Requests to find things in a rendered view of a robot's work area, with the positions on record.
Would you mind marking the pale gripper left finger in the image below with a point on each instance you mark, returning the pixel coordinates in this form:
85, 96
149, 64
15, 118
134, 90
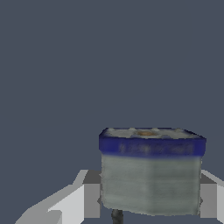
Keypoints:
73, 201

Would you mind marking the grey box with blue lid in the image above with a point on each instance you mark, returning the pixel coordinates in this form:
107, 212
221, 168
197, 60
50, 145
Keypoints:
150, 180

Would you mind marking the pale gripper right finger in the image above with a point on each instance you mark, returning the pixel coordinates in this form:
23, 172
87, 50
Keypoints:
210, 198

